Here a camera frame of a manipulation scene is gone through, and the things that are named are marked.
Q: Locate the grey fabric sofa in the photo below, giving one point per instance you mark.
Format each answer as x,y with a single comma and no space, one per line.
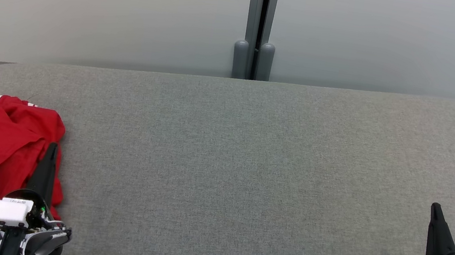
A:
248,172

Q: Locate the grey cylindrical post bumper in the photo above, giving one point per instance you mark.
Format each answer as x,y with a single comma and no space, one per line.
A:
239,58
265,62

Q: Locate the grey metal partition post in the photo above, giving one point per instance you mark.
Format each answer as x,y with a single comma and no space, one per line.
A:
255,4

